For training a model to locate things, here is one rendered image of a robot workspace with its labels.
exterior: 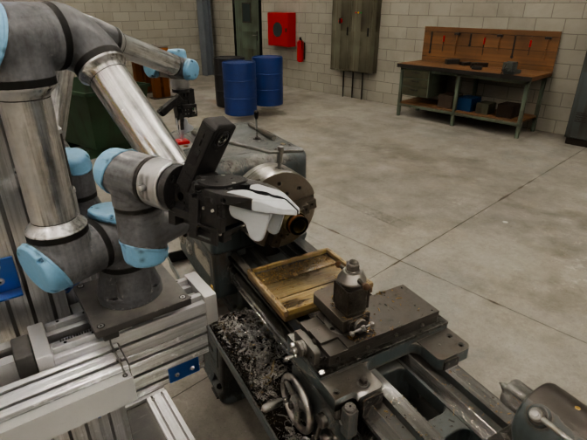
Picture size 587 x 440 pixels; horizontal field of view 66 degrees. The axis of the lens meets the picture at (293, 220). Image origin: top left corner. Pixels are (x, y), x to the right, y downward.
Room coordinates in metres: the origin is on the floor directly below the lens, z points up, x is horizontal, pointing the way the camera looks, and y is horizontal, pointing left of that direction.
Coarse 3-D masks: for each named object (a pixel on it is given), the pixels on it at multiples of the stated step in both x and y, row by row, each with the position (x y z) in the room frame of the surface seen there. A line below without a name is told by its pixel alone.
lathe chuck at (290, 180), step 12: (264, 168) 1.65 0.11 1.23; (288, 168) 1.67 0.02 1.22; (264, 180) 1.57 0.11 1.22; (276, 180) 1.59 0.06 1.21; (288, 180) 1.61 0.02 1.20; (300, 180) 1.64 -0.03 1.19; (288, 192) 1.61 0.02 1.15; (300, 192) 1.64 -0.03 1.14; (312, 192) 1.67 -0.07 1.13; (312, 216) 1.67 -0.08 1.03; (252, 240) 1.54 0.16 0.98; (264, 240) 1.56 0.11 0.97; (288, 240) 1.61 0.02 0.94
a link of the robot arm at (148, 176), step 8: (152, 160) 0.64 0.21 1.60; (160, 160) 0.64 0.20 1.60; (168, 160) 0.64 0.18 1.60; (144, 168) 0.63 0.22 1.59; (152, 168) 0.62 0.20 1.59; (160, 168) 0.62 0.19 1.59; (144, 176) 0.62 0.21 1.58; (152, 176) 0.61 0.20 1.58; (160, 176) 0.61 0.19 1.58; (136, 184) 0.62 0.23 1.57; (144, 184) 0.61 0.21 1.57; (152, 184) 0.60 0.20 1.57; (144, 192) 0.61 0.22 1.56; (152, 192) 0.60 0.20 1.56; (144, 200) 0.62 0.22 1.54; (152, 200) 0.60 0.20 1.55; (160, 208) 0.61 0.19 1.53
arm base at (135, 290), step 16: (112, 272) 0.88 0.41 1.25; (128, 272) 0.89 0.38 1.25; (144, 272) 0.91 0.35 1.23; (112, 288) 0.88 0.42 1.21; (128, 288) 0.88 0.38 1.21; (144, 288) 0.89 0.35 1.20; (160, 288) 0.93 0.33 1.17; (112, 304) 0.86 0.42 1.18; (128, 304) 0.86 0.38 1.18; (144, 304) 0.88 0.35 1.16
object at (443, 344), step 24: (288, 336) 1.05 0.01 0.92; (408, 336) 1.05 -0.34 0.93; (432, 336) 1.08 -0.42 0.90; (456, 336) 1.08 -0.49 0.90; (360, 360) 0.96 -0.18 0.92; (384, 360) 1.00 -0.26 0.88; (432, 360) 1.00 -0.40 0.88; (456, 360) 0.99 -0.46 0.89; (336, 384) 0.89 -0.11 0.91; (360, 384) 0.88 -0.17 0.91; (336, 408) 0.84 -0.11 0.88; (360, 408) 0.84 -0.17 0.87
